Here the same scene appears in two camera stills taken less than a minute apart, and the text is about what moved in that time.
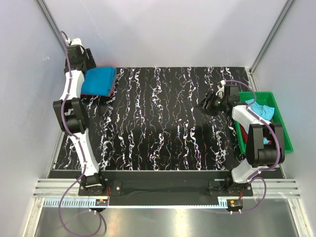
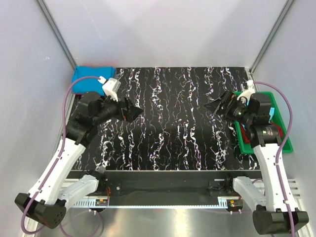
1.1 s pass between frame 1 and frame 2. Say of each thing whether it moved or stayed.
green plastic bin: stayed
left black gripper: moved
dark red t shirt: stayed
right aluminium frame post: stayed
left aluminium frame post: stayed
